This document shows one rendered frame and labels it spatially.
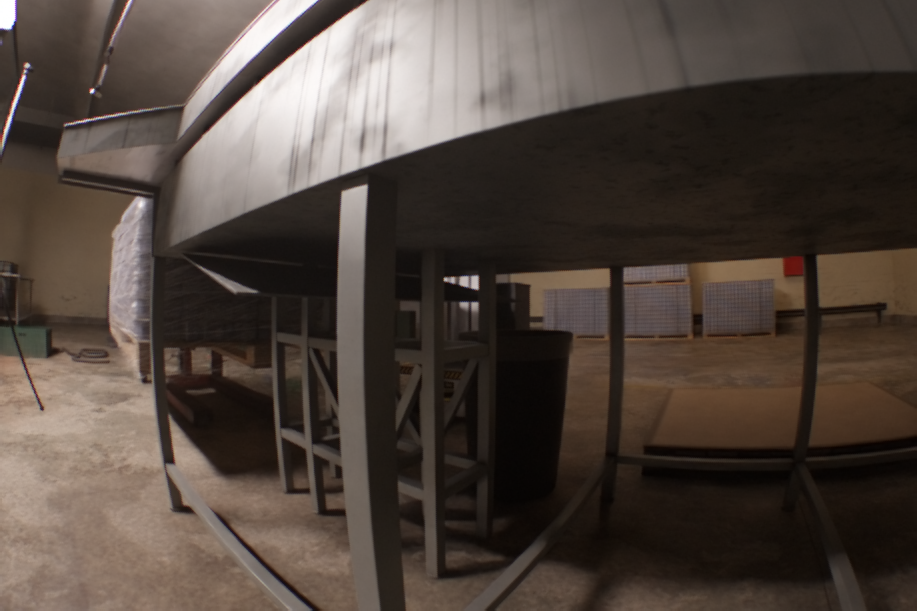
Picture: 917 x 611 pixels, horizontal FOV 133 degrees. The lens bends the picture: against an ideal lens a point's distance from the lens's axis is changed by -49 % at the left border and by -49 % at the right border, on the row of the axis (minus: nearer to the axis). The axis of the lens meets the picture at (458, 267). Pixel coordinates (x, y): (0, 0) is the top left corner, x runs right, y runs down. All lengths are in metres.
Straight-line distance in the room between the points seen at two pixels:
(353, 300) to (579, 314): 7.75
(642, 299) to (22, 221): 13.41
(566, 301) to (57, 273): 11.44
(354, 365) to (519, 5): 0.33
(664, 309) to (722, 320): 1.15
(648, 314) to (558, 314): 1.86
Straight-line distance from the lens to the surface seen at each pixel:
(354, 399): 0.37
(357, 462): 0.39
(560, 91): 0.27
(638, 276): 7.82
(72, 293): 10.59
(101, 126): 1.29
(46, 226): 10.74
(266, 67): 0.71
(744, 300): 7.73
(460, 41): 0.34
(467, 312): 2.58
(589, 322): 8.00
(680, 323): 7.74
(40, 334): 4.82
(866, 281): 10.22
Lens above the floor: 0.69
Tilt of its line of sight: 6 degrees up
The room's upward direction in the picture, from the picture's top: straight up
